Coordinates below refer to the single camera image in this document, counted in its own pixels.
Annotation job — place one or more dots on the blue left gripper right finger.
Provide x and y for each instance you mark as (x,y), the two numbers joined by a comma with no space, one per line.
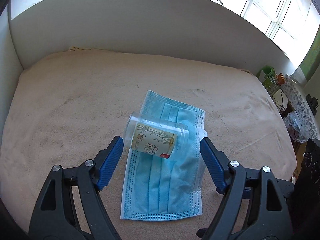
(217,164)

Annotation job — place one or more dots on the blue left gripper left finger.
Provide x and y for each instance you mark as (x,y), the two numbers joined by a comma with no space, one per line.
(106,161)

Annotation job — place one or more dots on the blue surgical face mask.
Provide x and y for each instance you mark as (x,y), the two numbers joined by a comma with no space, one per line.
(159,189)

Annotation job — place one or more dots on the clear labelled plastic jar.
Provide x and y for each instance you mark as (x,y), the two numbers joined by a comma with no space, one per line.
(154,136)

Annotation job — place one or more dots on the black speaker box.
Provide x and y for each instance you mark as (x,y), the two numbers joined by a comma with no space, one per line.
(304,201)

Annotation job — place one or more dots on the green patterned shopping bag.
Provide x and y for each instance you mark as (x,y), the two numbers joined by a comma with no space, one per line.
(270,79)

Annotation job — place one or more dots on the window frame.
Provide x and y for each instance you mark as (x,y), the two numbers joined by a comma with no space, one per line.
(291,24)

